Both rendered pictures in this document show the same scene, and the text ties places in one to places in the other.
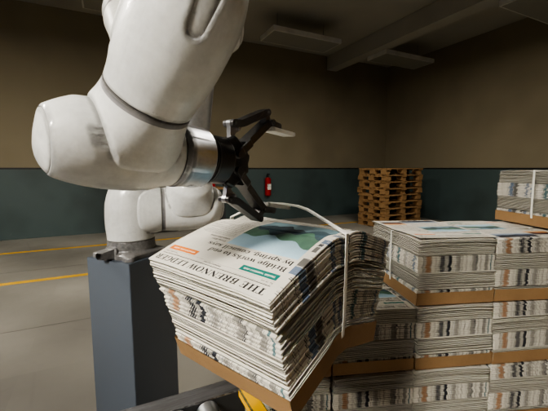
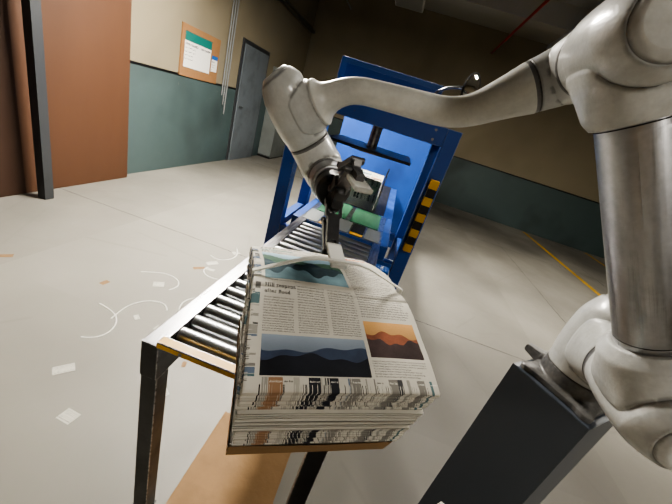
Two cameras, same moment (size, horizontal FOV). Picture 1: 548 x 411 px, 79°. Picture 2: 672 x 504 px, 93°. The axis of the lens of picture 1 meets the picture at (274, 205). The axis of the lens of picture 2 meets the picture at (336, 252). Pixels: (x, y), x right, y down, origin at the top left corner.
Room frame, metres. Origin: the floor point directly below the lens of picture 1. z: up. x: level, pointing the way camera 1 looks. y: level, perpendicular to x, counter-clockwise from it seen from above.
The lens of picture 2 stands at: (0.93, -0.46, 1.46)
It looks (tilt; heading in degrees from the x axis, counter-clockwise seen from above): 23 degrees down; 121
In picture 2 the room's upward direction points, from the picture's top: 18 degrees clockwise
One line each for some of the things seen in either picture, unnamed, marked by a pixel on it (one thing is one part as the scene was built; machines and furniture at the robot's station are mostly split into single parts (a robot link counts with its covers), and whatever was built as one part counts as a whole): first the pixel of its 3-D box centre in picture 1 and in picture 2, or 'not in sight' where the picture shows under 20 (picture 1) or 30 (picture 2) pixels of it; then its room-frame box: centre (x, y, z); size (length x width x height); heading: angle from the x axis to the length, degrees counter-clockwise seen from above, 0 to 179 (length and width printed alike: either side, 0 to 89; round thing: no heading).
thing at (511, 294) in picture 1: (492, 276); not in sight; (1.32, -0.89, 0.86); 0.38 x 0.29 x 0.04; 6
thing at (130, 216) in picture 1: (133, 205); (608, 340); (1.15, 0.49, 1.17); 0.18 x 0.16 x 0.22; 111
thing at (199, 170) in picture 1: (187, 156); (328, 181); (0.49, 0.13, 1.31); 0.09 x 0.06 x 0.09; 50
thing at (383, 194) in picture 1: (389, 196); not in sight; (7.73, -2.68, 0.65); 1.26 x 0.86 x 1.30; 121
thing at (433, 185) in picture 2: not in sight; (420, 217); (0.30, 1.35, 1.05); 0.05 x 0.05 x 0.45; 27
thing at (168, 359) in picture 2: not in sight; (256, 264); (-0.02, 0.45, 0.74); 1.34 x 0.05 x 0.12; 117
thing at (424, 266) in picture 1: (425, 258); not in sight; (1.29, -0.60, 0.95); 0.38 x 0.29 x 0.23; 7
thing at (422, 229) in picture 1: (426, 227); not in sight; (1.29, -0.60, 1.06); 0.37 x 0.29 x 0.01; 7
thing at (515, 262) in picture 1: (493, 255); not in sight; (1.32, -0.89, 0.95); 0.38 x 0.29 x 0.23; 6
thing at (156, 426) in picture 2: not in sight; (148, 447); (0.27, -0.12, 0.34); 0.06 x 0.06 x 0.68; 27
